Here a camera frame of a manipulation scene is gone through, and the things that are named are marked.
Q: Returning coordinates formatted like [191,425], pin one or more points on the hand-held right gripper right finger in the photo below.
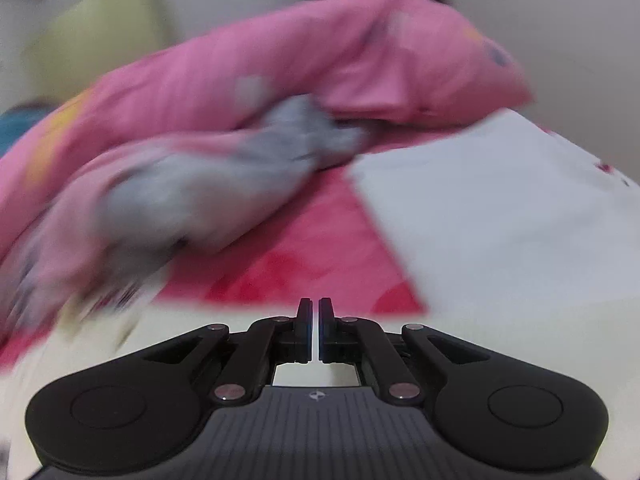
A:
[327,340]

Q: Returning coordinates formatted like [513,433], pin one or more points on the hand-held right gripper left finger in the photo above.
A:
[302,340]

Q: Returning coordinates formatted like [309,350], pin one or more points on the white fluffy sweater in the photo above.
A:
[100,355]

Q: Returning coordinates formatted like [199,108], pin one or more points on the pink fleece bed blanket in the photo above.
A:
[310,255]

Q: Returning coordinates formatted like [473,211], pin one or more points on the folded white cloth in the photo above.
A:
[500,210]

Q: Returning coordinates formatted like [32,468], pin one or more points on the pink floral quilt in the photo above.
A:
[250,75]

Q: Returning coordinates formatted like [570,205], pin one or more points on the pale yellow wardrobe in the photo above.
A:
[100,35]

